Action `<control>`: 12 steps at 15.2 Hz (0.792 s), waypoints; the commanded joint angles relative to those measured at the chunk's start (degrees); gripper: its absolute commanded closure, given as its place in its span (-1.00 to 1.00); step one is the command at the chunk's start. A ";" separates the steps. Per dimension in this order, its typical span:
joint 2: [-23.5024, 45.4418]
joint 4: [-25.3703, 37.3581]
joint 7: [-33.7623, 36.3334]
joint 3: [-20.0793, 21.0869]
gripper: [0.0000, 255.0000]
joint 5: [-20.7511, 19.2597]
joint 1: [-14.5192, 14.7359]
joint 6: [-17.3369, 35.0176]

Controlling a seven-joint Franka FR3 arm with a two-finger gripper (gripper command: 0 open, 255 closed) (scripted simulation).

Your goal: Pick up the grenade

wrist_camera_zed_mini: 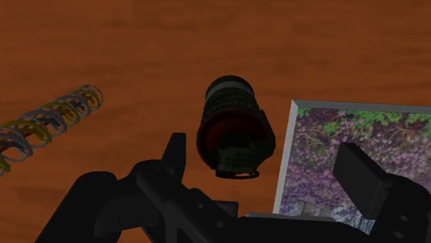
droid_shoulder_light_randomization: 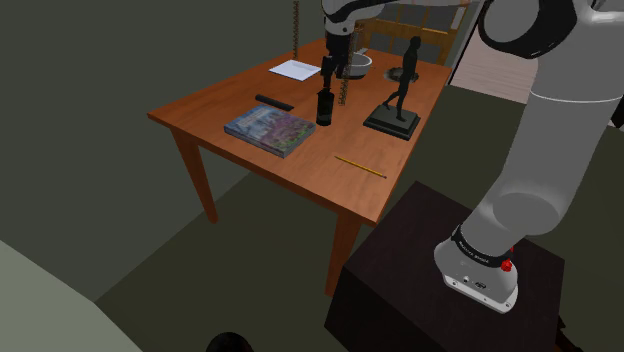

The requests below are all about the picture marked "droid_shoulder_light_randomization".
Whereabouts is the grey bowl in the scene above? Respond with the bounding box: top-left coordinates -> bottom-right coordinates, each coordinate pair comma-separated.
347,52 -> 374,81

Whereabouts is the wooden framed furniture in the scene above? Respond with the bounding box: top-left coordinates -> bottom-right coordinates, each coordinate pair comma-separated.
359,3 -> 465,67

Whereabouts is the yellow pencil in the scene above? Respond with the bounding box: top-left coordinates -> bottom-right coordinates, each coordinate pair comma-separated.
334,155 -> 388,180

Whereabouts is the black remote control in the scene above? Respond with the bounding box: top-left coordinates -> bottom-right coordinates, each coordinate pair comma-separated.
254,93 -> 296,112

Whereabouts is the colourful hardcover book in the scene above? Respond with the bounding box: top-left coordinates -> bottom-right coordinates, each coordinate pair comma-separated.
223,104 -> 318,159

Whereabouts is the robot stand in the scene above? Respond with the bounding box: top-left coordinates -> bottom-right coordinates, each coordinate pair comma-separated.
323,181 -> 567,352

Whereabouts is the black round object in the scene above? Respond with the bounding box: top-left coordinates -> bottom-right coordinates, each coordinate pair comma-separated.
205,331 -> 255,352

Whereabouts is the dark round plate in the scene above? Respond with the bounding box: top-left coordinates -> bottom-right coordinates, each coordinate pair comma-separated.
383,67 -> 420,84

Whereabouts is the wooden table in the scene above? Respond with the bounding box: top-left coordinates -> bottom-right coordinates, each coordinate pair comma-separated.
147,37 -> 454,299

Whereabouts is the white paper sheet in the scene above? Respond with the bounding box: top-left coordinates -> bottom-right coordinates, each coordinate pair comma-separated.
268,59 -> 322,83

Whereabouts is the brown twisted chain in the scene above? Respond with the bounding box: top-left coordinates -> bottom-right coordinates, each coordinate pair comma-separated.
291,0 -> 301,61
338,23 -> 365,107

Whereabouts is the dark glass bottle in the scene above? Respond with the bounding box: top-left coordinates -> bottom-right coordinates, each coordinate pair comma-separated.
315,88 -> 336,127

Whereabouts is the black walking figure statue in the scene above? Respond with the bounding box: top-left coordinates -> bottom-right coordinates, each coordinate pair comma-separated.
362,36 -> 422,142

